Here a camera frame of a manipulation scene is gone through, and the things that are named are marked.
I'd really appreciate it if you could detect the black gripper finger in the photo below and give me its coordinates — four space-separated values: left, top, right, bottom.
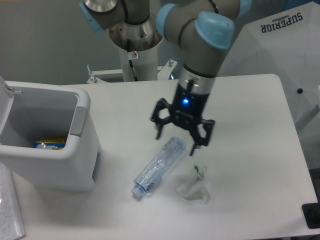
149 97 175 140
189 118 216 157

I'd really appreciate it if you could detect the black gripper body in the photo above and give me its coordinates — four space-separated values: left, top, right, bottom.
169 82 209 132

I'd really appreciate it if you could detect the white push-lid trash can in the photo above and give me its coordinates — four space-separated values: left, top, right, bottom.
0 80 101 192

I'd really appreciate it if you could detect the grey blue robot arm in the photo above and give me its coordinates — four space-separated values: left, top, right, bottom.
79 0 252 148

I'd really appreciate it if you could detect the crumpled white tissue paper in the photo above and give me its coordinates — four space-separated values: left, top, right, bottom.
175 164 212 204

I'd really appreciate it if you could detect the clear plastic water bottle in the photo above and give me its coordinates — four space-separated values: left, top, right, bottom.
131 136 186 199

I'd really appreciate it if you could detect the white umbrella with lettering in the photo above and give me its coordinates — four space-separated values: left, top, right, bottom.
219 1 320 129

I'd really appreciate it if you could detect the yellow blue snack wrapper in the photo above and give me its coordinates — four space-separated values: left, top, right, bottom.
32 136 67 150

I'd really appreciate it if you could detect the black device at edge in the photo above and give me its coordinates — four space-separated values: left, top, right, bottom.
302 202 320 229

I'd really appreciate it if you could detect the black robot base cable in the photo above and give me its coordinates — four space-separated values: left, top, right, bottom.
126 39 140 82

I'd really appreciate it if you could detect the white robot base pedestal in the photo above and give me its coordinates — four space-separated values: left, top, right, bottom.
109 14 163 82

